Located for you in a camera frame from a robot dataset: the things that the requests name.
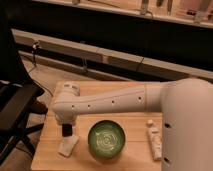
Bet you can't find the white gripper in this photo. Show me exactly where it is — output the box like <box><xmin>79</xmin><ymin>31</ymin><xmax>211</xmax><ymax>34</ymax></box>
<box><xmin>55</xmin><ymin>115</ymin><xmax>77</xmax><ymax>137</ymax></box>

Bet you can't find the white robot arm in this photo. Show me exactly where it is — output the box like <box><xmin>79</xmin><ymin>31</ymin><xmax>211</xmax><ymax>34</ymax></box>
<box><xmin>52</xmin><ymin>78</ymin><xmax>213</xmax><ymax>171</ymax></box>

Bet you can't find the green glass bowl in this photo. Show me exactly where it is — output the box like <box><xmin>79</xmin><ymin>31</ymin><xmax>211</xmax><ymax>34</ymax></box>
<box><xmin>88</xmin><ymin>120</ymin><xmax>126</xmax><ymax>159</ymax></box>

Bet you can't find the black office chair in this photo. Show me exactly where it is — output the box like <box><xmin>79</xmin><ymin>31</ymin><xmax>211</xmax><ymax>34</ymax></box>
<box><xmin>0</xmin><ymin>82</ymin><xmax>48</xmax><ymax>165</ymax></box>

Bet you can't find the white tube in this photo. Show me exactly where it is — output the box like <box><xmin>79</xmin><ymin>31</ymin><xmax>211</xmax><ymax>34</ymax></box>
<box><xmin>147</xmin><ymin>119</ymin><xmax>162</xmax><ymax>161</ymax></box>

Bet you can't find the black cable on floor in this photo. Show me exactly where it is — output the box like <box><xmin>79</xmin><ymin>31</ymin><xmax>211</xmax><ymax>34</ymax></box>
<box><xmin>19</xmin><ymin>40</ymin><xmax>54</xmax><ymax>98</ymax></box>

